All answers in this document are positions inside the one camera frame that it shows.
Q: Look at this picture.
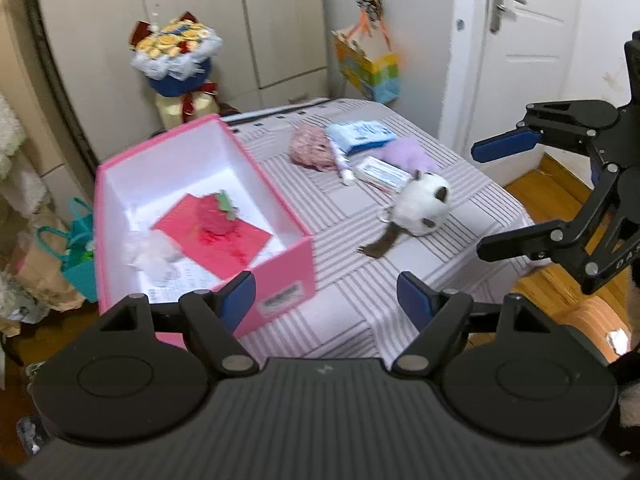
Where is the red envelope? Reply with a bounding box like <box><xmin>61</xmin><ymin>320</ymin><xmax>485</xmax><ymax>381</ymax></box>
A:
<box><xmin>152</xmin><ymin>194</ymin><xmax>272</xmax><ymax>281</ymax></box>

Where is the white fluffy soft item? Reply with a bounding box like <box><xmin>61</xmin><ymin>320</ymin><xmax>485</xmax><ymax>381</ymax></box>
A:
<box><xmin>122</xmin><ymin>230</ymin><xmax>182</xmax><ymax>286</ymax></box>

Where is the pink strawberry plush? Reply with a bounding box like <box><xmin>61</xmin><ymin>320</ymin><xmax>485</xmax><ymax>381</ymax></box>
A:
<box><xmin>195</xmin><ymin>190</ymin><xmax>238</xmax><ymax>236</ymax></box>

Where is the pink knitted soft item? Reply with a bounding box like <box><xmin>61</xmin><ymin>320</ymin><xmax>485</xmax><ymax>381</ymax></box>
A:
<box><xmin>288</xmin><ymin>125</ymin><xmax>336</xmax><ymax>171</ymax></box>

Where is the pink cardboard box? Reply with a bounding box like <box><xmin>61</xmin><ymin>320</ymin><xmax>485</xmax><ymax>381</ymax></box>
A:
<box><xmin>93</xmin><ymin>115</ymin><xmax>316</xmax><ymax>336</ymax></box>

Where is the white panda plush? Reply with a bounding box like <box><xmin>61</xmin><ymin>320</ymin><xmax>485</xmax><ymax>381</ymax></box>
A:
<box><xmin>358</xmin><ymin>170</ymin><xmax>450</xmax><ymax>259</ymax></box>

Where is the white door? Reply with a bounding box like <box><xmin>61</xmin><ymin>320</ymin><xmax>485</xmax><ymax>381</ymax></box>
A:
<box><xmin>464</xmin><ymin>0</ymin><xmax>579</xmax><ymax>156</ymax></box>

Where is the purple fluffy plush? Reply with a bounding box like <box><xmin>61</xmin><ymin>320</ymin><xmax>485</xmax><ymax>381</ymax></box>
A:
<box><xmin>372</xmin><ymin>138</ymin><xmax>438</xmax><ymax>174</ymax></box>

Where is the teal gift bag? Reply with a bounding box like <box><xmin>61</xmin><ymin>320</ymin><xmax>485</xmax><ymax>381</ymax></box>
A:
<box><xmin>36</xmin><ymin>197</ymin><xmax>98</xmax><ymax>304</ymax></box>

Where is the white flat packet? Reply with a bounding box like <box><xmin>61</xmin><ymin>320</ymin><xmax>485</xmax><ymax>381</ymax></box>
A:
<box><xmin>354</xmin><ymin>156</ymin><xmax>411</xmax><ymax>194</ymax></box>

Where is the colourful paper gift bag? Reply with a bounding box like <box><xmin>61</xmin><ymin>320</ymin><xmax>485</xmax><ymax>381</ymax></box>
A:
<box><xmin>332</xmin><ymin>16</ymin><xmax>400</xmax><ymax>104</ymax></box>

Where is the blue tissue pack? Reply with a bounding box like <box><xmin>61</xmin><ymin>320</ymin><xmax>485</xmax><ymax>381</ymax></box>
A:
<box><xmin>326</xmin><ymin>120</ymin><xmax>397</xmax><ymax>155</ymax></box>

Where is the white tube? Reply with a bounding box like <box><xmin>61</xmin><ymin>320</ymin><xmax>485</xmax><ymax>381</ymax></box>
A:
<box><xmin>329</xmin><ymin>139</ymin><xmax>356</xmax><ymax>186</ymax></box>

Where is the brown paper bag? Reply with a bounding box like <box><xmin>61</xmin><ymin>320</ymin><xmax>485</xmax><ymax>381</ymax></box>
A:
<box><xmin>9</xmin><ymin>207</ymin><xmax>85</xmax><ymax>312</ymax></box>

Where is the cream knitted cardigan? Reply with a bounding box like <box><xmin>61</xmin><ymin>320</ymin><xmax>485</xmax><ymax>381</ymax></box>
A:
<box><xmin>0</xmin><ymin>96</ymin><xmax>50</xmax><ymax>218</ymax></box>

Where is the flower bouquet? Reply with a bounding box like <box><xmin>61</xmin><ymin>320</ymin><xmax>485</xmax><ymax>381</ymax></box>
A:
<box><xmin>129</xmin><ymin>12</ymin><xmax>222</xmax><ymax>130</ymax></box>

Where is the beige wardrobe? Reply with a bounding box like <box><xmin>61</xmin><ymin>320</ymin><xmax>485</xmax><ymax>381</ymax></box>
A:
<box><xmin>37</xmin><ymin>0</ymin><xmax>328</xmax><ymax>160</ymax></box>

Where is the black clothes rack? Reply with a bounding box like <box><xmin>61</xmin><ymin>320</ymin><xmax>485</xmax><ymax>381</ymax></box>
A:
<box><xmin>24</xmin><ymin>0</ymin><xmax>99</xmax><ymax>178</ymax></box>

